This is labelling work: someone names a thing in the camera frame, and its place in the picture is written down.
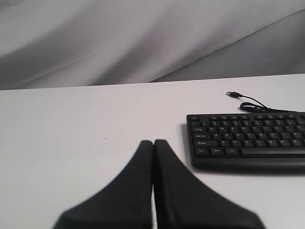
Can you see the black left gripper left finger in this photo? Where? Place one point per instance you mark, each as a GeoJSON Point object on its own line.
{"type": "Point", "coordinates": [125, 203]}

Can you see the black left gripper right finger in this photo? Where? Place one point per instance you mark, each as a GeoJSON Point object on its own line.
{"type": "Point", "coordinates": [182, 201]}

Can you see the black acer keyboard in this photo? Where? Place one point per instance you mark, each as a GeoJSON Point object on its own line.
{"type": "Point", "coordinates": [251, 143]}

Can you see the grey backdrop cloth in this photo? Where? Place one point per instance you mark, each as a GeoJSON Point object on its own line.
{"type": "Point", "coordinates": [61, 43]}

